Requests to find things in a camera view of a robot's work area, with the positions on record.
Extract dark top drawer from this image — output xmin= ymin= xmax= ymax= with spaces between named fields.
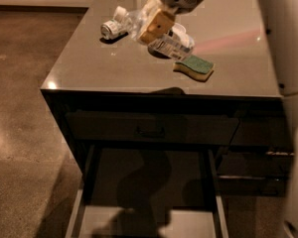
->
xmin=66 ymin=111 xmax=238 ymax=145

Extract black drawer handle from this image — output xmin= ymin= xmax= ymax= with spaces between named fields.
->
xmin=136 ymin=127 xmax=165 ymax=138

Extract right side drawers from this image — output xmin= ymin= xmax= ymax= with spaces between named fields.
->
xmin=215 ymin=111 xmax=293 ymax=197

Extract open middle drawer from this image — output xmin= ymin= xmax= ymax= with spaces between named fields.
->
xmin=66 ymin=148 xmax=228 ymax=238

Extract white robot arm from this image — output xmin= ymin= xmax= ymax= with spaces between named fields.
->
xmin=258 ymin=0 xmax=298 ymax=238

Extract green yellow sponge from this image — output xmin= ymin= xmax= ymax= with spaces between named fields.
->
xmin=173 ymin=56 xmax=214 ymax=82

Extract clear plastic water bottle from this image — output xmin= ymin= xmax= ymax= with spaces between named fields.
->
xmin=113 ymin=6 xmax=195 ymax=60

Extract white green drink can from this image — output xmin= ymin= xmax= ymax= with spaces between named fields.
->
xmin=100 ymin=19 xmax=127 ymax=40

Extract dark kitchen counter cabinet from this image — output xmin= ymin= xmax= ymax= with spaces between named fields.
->
xmin=39 ymin=0 xmax=294 ymax=238

